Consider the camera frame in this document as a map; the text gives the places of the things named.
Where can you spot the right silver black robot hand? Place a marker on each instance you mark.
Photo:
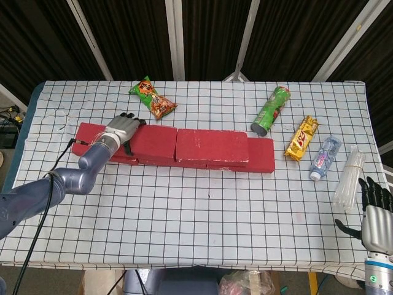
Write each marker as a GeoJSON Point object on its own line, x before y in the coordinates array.
{"type": "Point", "coordinates": [122, 126]}

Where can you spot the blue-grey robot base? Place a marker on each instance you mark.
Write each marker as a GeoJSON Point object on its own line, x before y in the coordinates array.
{"type": "Point", "coordinates": [181, 284]}

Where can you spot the white metal frame post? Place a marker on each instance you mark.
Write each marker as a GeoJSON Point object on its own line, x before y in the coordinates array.
{"type": "Point", "coordinates": [247, 30]}
{"type": "Point", "coordinates": [388, 175]}
{"type": "Point", "coordinates": [12, 96]}
{"type": "Point", "coordinates": [175, 40]}
{"type": "Point", "coordinates": [348, 40]}
{"type": "Point", "coordinates": [90, 40]}

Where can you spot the green snack bag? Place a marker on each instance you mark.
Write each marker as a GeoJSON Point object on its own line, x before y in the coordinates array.
{"type": "Point", "coordinates": [155, 101]}

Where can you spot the clear plastic bag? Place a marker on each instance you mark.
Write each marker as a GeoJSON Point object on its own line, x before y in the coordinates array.
{"type": "Point", "coordinates": [245, 282]}

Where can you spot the bundle of clear tubes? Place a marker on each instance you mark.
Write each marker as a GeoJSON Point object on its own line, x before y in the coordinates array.
{"type": "Point", "coordinates": [351, 175]}

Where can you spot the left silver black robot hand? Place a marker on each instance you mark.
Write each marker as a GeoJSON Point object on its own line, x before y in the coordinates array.
{"type": "Point", "coordinates": [376, 227]}

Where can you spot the green chips can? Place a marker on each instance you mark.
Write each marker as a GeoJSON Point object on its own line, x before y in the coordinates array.
{"type": "Point", "coordinates": [271, 109]}

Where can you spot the gold biscuit pack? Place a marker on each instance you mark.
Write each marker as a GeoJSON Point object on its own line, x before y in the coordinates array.
{"type": "Point", "coordinates": [302, 138]}

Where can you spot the white black checkered tablecloth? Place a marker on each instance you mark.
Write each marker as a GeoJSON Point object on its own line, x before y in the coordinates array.
{"type": "Point", "coordinates": [196, 239]}

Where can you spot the small clear water bottle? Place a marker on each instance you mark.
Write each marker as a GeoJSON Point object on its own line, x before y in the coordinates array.
{"type": "Point", "coordinates": [324, 158]}

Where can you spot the blue-edged table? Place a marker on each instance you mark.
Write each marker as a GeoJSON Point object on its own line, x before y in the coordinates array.
{"type": "Point", "coordinates": [24, 132]}

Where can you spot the white sack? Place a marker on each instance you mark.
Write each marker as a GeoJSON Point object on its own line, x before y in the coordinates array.
{"type": "Point", "coordinates": [98, 282]}

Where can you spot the black equipment box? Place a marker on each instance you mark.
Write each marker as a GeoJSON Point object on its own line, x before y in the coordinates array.
{"type": "Point", "coordinates": [9, 135]}

